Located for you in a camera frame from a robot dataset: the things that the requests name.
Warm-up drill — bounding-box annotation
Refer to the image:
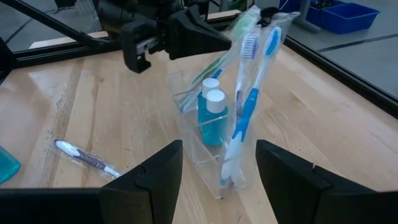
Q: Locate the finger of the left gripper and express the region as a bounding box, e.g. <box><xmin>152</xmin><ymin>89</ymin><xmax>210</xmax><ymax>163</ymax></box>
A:
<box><xmin>121</xmin><ymin>20</ymin><xmax>156</xmax><ymax>75</ymax></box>
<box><xmin>169</xmin><ymin>4</ymin><xmax>233</xmax><ymax>61</ymax></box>

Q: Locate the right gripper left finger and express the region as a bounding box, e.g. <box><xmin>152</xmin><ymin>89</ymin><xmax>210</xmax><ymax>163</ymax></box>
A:
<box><xmin>99</xmin><ymin>139</ymin><xmax>183</xmax><ymax>224</ymax></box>

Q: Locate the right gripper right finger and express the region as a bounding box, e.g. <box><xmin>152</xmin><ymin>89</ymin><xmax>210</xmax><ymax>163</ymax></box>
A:
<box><xmin>255</xmin><ymin>139</ymin><xmax>340</xmax><ymax>224</ymax></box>

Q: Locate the blue mouthwash bottle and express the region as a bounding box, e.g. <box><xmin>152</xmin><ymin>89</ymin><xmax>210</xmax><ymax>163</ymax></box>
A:
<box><xmin>197</xmin><ymin>77</ymin><xmax>221</xmax><ymax>108</ymax></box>
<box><xmin>198</xmin><ymin>89</ymin><xmax>229</xmax><ymax>147</ymax></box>
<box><xmin>0</xmin><ymin>145</ymin><xmax>22</xmax><ymax>185</ymax></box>

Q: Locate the green toothbrush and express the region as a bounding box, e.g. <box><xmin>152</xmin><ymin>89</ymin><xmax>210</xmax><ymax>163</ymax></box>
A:
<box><xmin>179</xmin><ymin>5</ymin><xmax>261</xmax><ymax>113</ymax></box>

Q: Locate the clear acrylic organizer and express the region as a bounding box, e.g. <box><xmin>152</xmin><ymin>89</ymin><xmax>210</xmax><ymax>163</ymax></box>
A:
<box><xmin>167</xmin><ymin>67</ymin><xmax>252</xmax><ymax>200</ymax></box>

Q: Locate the purple toothbrush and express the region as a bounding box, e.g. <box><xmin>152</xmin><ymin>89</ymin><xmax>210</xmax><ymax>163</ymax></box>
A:
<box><xmin>51</xmin><ymin>138</ymin><xmax>124</xmax><ymax>180</ymax></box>

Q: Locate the wooden board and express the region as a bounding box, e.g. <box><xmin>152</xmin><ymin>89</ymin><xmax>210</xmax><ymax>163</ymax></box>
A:
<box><xmin>28</xmin><ymin>9</ymin><xmax>242</xmax><ymax>50</ymax></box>

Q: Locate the blue plastic bin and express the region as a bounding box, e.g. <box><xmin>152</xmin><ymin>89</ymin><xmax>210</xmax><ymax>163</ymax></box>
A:
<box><xmin>278</xmin><ymin>0</ymin><xmax>327</xmax><ymax>24</ymax></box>
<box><xmin>320</xmin><ymin>2</ymin><xmax>381</xmax><ymax>35</ymax></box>

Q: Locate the grey table leg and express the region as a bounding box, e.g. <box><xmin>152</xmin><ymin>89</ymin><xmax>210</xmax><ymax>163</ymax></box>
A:
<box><xmin>294</xmin><ymin>0</ymin><xmax>322</xmax><ymax>34</ymax></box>

